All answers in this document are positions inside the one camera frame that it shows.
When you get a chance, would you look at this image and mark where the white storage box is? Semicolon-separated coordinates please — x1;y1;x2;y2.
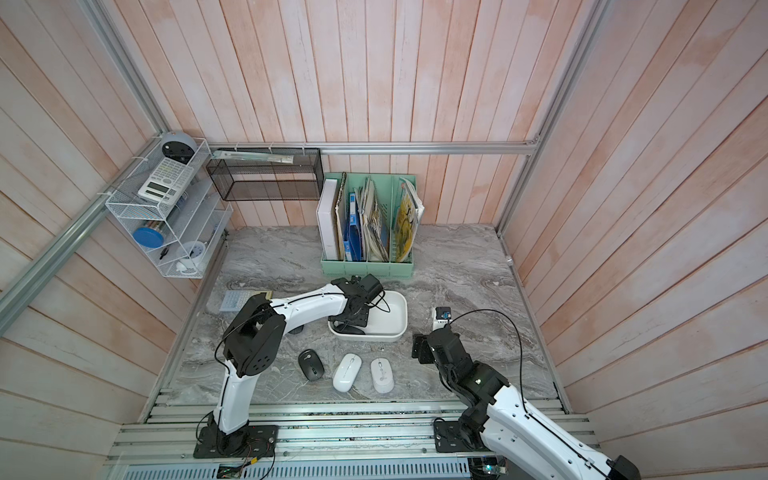
329;290;408;343

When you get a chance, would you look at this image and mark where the white mouse with label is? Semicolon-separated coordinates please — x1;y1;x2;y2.
370;358;395;394

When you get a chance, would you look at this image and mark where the dark grey mouse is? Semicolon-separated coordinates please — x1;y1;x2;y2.
298;349;325;381

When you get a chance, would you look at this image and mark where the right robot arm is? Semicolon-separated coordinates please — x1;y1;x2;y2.
412;326;641;479

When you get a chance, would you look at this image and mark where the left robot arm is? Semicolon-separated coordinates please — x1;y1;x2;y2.
202;274;385;456

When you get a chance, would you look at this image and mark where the blue book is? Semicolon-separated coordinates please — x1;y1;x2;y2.
345;191;363;262

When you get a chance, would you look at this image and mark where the green magazine file holder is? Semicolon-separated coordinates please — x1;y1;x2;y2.
320;172;417;278

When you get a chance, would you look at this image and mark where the white binder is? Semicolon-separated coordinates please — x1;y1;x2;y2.
316;179;339;261

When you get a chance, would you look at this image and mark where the yellow picture book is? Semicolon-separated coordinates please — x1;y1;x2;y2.
392;177;425;263

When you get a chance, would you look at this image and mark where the yellow blue calculator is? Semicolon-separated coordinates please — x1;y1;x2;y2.
219;290;272;313

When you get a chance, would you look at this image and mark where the black mesh basket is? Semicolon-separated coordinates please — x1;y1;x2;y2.
206;147;324;202

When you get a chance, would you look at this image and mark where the white cup on shelf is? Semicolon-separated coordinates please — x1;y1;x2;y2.
175;241;206;275

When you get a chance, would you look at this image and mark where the ruler on basket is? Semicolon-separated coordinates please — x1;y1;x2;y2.
212;150;294;165

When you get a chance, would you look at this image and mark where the blue lid jar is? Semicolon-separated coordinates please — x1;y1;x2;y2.
132;222;165;249

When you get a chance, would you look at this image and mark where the white calculator on shelf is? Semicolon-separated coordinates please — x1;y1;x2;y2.
138;157;195;205

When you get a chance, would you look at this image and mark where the round black white speaker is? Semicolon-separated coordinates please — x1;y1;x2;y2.
161;132;198;165

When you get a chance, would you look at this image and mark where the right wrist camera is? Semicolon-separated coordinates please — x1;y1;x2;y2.
432;306;452;330

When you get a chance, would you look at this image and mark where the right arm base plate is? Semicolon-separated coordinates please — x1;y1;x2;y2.
432;418;479;453

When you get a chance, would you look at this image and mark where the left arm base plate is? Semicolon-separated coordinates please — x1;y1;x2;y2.
193;424;279;459

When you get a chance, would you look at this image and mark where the white wire shelf rack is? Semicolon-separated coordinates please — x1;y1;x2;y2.
106;134;232;279

